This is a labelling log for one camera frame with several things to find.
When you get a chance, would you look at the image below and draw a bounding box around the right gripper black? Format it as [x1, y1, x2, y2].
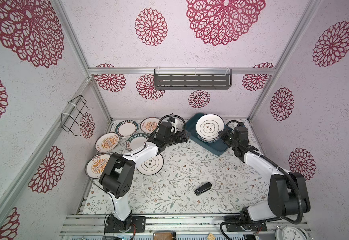
[219, 129, 238, 151]

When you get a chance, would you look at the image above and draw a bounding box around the white plate cloud motif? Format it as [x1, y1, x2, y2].
[195, 114, 224, 139]
[136, 154, 164, 176]

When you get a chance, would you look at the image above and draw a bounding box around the green rim plate front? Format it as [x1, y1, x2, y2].
[197, 135, 219, 143]

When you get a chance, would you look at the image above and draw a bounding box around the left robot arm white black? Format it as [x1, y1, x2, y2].
[99, 114, 189, 223]

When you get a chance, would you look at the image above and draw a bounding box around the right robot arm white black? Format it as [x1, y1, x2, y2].
[219, 126, 310, 225]

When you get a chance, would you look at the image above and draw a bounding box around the teal plastic bin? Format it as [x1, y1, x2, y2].
[186, 113, 228, 156]

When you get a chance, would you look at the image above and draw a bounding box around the orange sunburst plate back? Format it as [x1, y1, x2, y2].
[140, 117, 159, 134]

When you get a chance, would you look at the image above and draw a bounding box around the orange sunburst plate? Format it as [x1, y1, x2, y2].
[84, 153, 110, 179]
[140, 117, 159, 134]
[95, 132, 120, 153]

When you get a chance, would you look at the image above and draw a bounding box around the green red rim plate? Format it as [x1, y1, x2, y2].
[115, 120, 138, 138]

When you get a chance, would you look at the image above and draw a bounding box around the black stapler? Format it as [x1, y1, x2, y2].
[194, 182, 212, 196]

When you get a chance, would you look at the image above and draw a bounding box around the orange sunburst plate front left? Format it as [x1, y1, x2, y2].
[84, 153, 110, 179]

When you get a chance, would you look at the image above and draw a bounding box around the white analog clock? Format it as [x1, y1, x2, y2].
[275, 226, 309, 240]

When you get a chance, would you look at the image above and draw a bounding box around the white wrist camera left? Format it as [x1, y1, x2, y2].
[169, 118, 182, 129]

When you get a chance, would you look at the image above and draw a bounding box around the grey wall shelf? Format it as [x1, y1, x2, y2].
[153, 69, 232, 90]

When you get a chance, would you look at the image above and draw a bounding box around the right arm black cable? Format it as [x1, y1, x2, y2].
[219, 119, 304, 240]

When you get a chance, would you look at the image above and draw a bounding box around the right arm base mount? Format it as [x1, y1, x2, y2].
[224, 216, 268, 232]

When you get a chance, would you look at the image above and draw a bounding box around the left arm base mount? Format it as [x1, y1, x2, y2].
[104, 215, 146, 233]

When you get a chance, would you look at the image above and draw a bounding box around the black wire wall rack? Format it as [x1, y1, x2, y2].
[60, 95, 94, 137]

